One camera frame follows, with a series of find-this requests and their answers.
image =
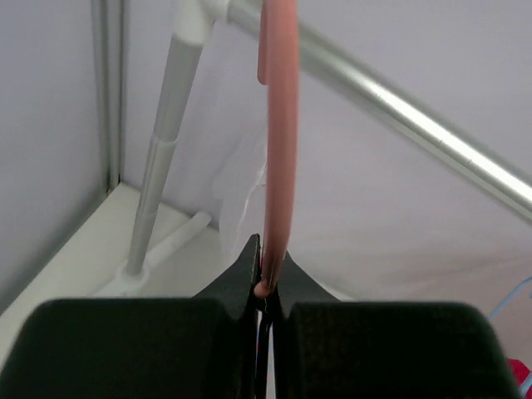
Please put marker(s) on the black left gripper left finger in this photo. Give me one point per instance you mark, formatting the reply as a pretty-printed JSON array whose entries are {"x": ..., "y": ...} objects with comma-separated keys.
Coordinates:
[{"x": 199, "y": 347}]

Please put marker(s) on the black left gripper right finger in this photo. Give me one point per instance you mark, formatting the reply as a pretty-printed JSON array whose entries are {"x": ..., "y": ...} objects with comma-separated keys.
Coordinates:
[{"x": 327, "y": 348}]

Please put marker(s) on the magenta t shirt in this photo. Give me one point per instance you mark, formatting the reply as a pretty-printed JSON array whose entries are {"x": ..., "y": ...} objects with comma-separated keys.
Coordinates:
[{"x": 522, "y": 375}]

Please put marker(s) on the pink wire hanger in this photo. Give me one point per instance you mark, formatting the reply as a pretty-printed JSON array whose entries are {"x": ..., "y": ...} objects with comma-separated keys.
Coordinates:
[{"x": 278, "y": 70}]

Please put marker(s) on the pale pink tank top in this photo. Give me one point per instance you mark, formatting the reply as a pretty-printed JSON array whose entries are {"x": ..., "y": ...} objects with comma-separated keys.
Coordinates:
[{"x": 240, "y": 187}]

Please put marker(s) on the white left rack foot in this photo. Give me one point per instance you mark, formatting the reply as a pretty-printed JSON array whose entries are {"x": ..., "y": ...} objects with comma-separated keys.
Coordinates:
[{"x": 126, "y": 284}]

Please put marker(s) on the silver clothes rack rail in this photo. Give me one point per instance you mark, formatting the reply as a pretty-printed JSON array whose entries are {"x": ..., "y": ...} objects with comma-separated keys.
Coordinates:
[{"x": 365, "y": 88}]

